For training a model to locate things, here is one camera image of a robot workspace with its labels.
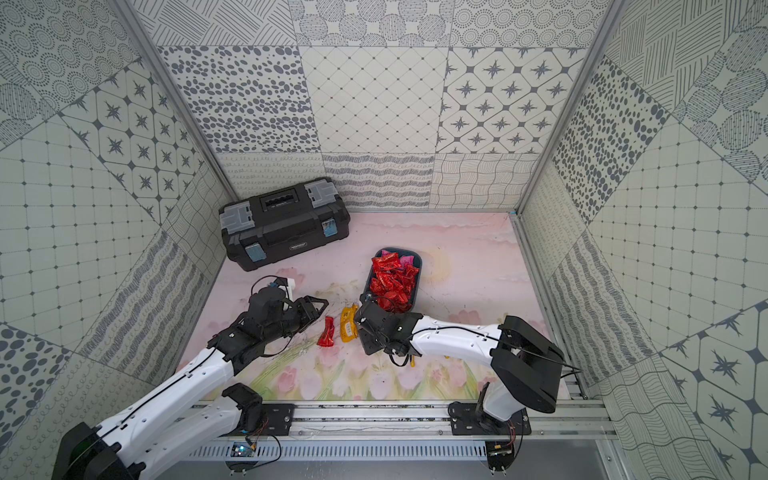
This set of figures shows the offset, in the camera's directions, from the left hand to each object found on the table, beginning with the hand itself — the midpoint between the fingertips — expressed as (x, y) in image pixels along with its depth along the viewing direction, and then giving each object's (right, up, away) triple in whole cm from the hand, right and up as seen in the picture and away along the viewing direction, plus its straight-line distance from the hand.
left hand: (325, 299), depth 79 cm
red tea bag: (-1, -13, +7) cm, 14 cm away
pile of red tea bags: (+18, +3, +14) cm, 23 cm away
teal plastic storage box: (+21, +12, +25) cm, 35 cm away
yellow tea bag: (+5, -8, +7) cm, 12 cm away
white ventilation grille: (+8, -35, -9) cm, 37 cm away
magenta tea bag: (+22, +9, +21) cm, 32 cm away
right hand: (+12, -11, +4) cm, 17 cm away
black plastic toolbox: (-19, +21, +16) cm, 32 cm away
